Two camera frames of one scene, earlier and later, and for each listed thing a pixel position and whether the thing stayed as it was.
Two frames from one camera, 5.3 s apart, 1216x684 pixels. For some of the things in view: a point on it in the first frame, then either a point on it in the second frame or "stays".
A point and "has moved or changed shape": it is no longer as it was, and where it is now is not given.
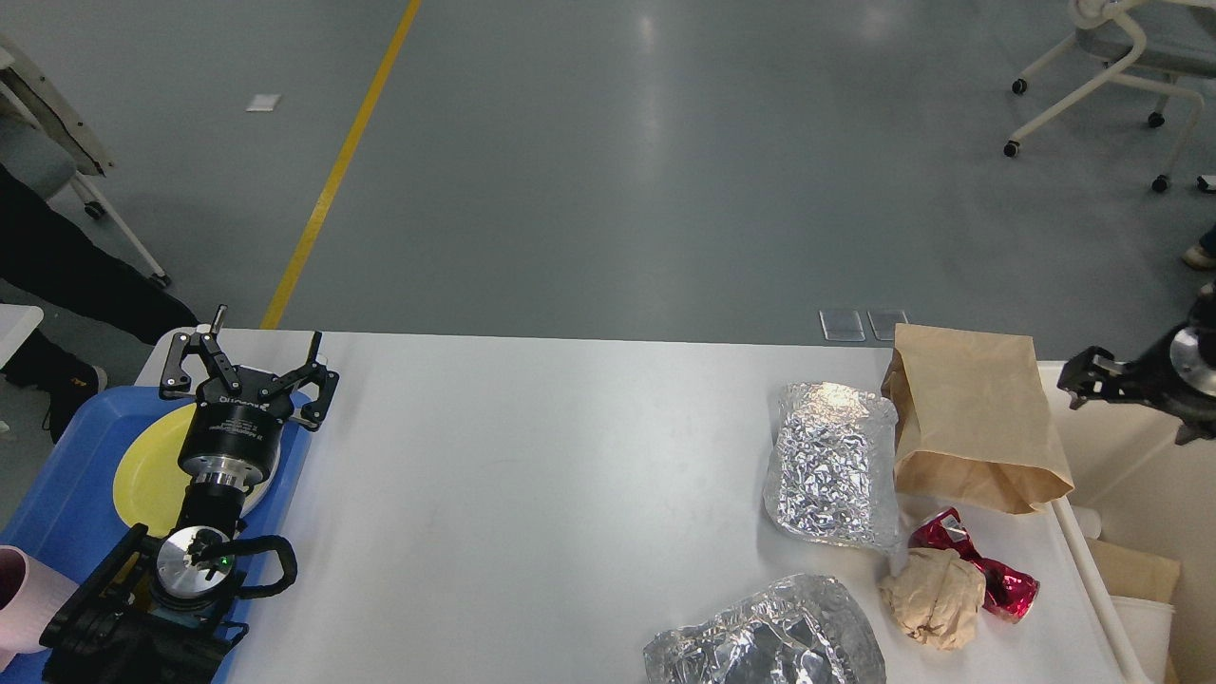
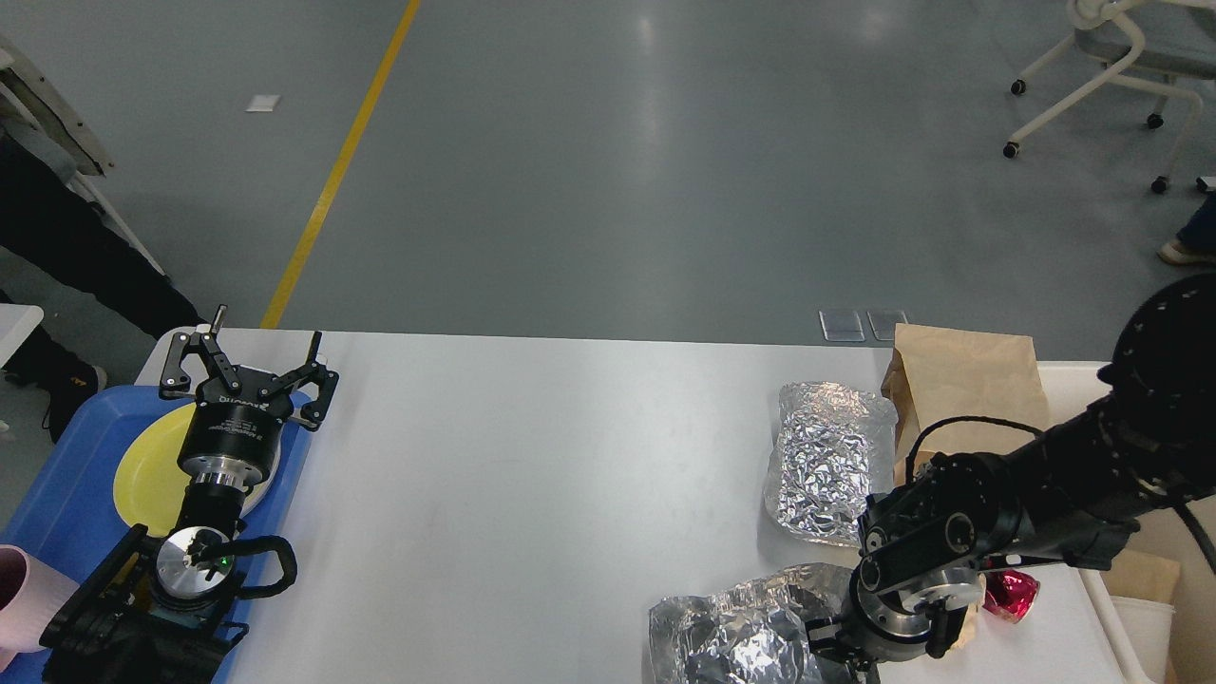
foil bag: [806, 629] has moved or changed shape
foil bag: [832, 469] stays
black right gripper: [1177, 375] → [923, 618]
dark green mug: [188, 618] stays
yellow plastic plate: [150, 482] stays
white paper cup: [1149, 627] stays
